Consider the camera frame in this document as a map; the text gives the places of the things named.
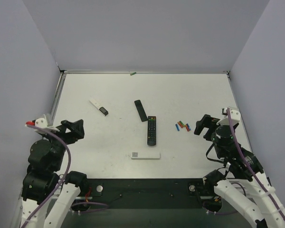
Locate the white remote control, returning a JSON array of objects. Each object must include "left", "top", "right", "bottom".
[{"left": 131, "top": 152, "right": 161, "bottom": 160}]

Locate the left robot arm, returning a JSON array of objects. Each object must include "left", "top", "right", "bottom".
[{"left": 20, "top": 118, "right": 89, "bottom": 228}]

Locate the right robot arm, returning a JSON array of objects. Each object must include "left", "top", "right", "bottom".
[{"left": 194, "top": 114, "right": 285, "bottom": 228}]

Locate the white remote with display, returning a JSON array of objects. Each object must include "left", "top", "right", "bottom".
[{"left": 89, "top": 98, "right": 109, "bottom": 116}]

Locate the black remote with buttons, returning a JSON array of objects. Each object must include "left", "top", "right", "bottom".
[{"left": 147, "top": 116, "right": 157, "bottom": 146}]

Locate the slim black remote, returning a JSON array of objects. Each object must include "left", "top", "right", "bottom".
[{"left": 134, "top": 100, "right": 148, "bottom": 122}]

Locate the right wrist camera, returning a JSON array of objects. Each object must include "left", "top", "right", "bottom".
[{"left": 217, "top": 107, "right": 241, "bottom": 126}]

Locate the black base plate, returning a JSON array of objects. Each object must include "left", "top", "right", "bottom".
[{"left": 71, "top": 178, "right": 222, "bottom": 211}]

